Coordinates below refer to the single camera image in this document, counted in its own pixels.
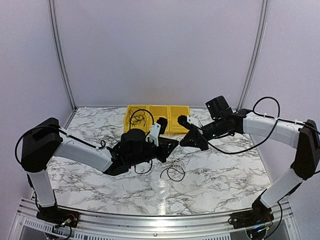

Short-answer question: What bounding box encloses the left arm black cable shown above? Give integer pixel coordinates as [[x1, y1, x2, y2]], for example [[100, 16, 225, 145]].
[[14, 109, 157, 176]]

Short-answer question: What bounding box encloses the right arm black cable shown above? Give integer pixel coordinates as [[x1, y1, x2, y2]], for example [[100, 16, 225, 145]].
[[194, 96, 320, 176]]

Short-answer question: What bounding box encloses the middle yellow bin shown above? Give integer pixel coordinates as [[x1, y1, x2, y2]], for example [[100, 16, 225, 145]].
[[148, 105, 171, 135]]

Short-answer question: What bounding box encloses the right yellow bin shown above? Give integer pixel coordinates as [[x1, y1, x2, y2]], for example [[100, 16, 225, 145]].
[[167, 105, 191, 135]]

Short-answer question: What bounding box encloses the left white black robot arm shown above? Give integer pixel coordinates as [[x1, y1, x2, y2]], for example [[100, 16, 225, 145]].
[[15, 117, 179, 224]]

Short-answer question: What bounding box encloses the aluminium corner post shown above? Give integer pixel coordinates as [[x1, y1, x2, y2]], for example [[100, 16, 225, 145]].
[[236, 0, 270, 110], [47, 0, 77, 111]]

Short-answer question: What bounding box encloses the white wire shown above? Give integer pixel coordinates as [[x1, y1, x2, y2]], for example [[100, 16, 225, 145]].
[[171, 156, 186, 170]]

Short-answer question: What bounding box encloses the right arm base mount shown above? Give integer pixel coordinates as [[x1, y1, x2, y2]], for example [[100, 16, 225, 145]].
[[227, 209, 274, 229]]

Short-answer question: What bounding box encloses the aluminium front frame rail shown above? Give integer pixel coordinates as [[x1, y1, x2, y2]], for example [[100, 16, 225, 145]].
[[8, 198, 302, 240]]

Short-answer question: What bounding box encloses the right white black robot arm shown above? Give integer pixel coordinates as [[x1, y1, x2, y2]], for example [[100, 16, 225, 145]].
[[177, 95, 320, 228]]

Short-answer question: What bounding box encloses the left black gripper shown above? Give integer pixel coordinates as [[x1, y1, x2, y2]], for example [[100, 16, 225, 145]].
[[128, 136, 179, 167]]

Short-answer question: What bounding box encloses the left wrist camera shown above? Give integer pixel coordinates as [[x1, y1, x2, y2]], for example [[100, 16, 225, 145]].
[[147, 117, 168, 147]]

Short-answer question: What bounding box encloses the red wire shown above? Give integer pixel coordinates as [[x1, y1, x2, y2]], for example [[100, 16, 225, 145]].
[[159, 159, 187, 182]]

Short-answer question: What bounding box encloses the left aluminium corner post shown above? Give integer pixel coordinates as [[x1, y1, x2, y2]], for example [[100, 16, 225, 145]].
[[47, 0, 77, 111]]

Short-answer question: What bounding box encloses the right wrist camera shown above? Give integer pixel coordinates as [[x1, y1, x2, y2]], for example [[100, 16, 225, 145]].
[[177, 115, 203, 130]]

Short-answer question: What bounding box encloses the right aluminium corner post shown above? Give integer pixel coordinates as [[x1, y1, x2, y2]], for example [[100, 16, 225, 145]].
[[236, 0, 270, 110]]

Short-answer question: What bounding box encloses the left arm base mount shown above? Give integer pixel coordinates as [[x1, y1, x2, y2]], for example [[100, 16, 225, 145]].
[[36, 209, 80, 228]]

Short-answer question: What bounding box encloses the left yellow bin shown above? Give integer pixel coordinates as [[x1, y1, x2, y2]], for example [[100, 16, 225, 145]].
[[123, 105, 152, 133]]

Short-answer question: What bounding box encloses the yellow bin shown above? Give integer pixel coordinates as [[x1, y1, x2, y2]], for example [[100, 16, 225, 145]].
[[123, 105, 152, 133], [148, 105, 171, 135], [167, 105, 191, 135]]

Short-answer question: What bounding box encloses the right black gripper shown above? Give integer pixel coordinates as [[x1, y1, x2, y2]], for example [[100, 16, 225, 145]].
[[179, 117, 227, 151]]

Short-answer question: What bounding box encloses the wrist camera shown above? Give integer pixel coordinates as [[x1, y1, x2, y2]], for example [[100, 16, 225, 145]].
[[177, 115, 203, 130], [147, 117, 168, 147]]

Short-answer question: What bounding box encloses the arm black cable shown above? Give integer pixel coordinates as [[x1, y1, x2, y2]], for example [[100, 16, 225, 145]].
[[194, 96, 320, 176], [14, 109, 157, 176]]

